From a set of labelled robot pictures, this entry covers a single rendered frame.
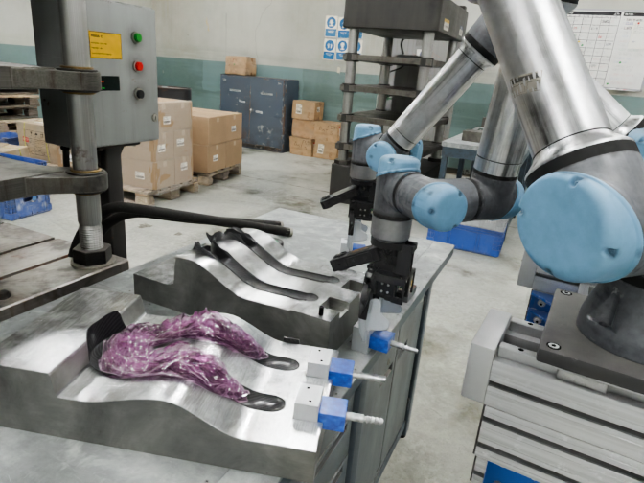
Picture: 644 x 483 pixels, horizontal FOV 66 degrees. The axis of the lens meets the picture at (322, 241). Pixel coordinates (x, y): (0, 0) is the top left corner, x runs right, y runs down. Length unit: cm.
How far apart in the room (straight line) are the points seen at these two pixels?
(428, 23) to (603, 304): 429
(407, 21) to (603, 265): 447
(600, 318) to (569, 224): 20
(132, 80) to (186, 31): 801
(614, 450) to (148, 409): 62
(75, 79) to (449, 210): 93
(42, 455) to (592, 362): 73
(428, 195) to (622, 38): 663
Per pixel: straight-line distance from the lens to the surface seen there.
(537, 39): 65
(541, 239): 58
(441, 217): 79
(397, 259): 93
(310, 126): 783
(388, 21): 498
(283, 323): 100
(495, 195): 88
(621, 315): 70
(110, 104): 160
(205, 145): 559
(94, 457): 82
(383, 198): 89
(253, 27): 882
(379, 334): 102
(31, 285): 140
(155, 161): 483
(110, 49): 160
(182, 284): 112
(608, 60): 733
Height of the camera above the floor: 134
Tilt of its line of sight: 19 degrees down
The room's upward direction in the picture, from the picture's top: 5 degrees clockwise
